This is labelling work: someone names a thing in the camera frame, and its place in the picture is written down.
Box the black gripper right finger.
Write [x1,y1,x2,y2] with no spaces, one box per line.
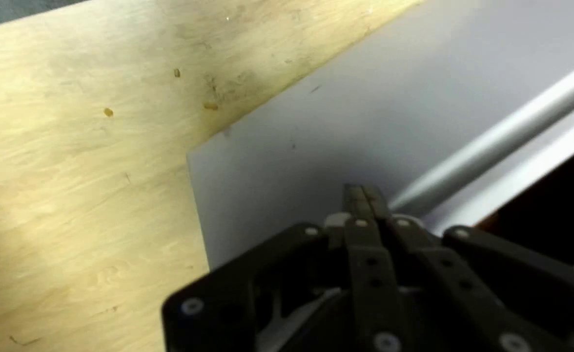
[363,183,574,352]

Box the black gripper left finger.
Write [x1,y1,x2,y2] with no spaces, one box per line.
[162,183,410,352]

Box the silver drawer handle bar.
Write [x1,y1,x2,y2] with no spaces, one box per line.
[391,54,574,215]

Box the grey cabinet drawer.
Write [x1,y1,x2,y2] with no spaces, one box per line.
[188,0,574,279]

